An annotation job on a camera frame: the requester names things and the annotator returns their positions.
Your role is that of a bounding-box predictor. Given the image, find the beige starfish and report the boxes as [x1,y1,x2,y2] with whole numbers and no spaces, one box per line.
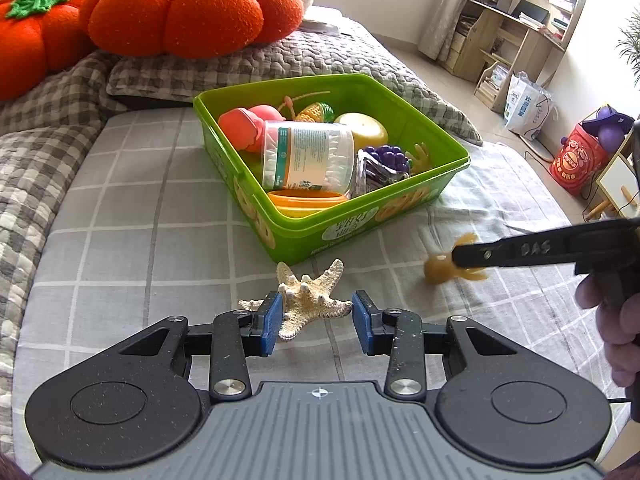
[237,258,356,343]

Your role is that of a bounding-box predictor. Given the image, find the small amber sticky hand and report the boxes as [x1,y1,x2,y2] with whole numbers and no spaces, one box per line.
[423,252,488,285]

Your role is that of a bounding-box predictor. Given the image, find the orange toy plate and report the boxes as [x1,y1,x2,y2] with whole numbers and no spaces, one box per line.
[267,190,348,218]

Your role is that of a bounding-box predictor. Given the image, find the dark translucent hair claw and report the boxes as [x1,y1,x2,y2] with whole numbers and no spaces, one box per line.
[350,149,410,197]

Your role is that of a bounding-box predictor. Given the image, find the purple toy grapes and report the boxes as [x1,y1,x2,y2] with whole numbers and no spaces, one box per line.
[364,144,410,172]

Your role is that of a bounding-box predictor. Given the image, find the clear cotton swab jar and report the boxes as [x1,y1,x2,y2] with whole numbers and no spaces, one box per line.
[262,122,356,194]

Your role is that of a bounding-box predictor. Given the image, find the yellow toy pot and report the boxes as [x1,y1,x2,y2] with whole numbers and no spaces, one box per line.
[334,113,388,152]

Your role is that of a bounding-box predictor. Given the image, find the yellow toy corn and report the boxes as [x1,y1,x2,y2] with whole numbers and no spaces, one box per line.
[295,102,335,124]

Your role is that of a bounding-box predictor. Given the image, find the amber sticky hand toy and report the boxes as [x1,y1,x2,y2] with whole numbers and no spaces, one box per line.
[405,143,432,176]

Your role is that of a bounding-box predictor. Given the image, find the person's hand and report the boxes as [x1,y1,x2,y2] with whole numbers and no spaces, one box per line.
[575,274,640,388]

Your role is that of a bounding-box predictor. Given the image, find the red snack bucket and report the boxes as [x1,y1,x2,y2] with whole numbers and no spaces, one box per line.
[550,124,608,195]

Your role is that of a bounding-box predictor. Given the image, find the green plastic storage box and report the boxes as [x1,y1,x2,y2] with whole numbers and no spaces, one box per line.
[194,74,470,263]

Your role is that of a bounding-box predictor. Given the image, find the purple plush toy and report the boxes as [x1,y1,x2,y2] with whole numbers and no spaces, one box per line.
[582,104,634,155]

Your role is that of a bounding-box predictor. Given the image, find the grey grid bed sheet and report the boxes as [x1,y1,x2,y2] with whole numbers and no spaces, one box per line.
[12,108,620,470]

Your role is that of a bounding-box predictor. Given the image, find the white shopping bag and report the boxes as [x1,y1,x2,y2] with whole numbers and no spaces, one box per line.
[503,72,554,141]

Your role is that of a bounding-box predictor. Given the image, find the wooden desk shelf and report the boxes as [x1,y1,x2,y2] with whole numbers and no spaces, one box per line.
[440,0,587,114]

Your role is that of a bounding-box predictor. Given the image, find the grey checkered quilt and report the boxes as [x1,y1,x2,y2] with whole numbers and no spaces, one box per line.
[1,51,127,457]

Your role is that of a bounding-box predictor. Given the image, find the grey quilted pillow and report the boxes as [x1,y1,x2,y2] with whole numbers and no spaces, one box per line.
[107,23,483,145]

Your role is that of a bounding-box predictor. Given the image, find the beige window curtain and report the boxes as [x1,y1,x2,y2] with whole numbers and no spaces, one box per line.
[418,0,468,62]

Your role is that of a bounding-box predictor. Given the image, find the right orange pumpkin cushion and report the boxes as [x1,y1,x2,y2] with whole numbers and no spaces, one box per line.
[79,0,305,60]

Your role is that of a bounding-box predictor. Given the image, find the orange pumpkin cushion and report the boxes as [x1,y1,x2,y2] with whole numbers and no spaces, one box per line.
[1,0,96,101]
[79,0,305,60]

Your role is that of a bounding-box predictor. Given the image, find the left orange pumpkin cushion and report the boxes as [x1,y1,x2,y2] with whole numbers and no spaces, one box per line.
[1,0,96,101]

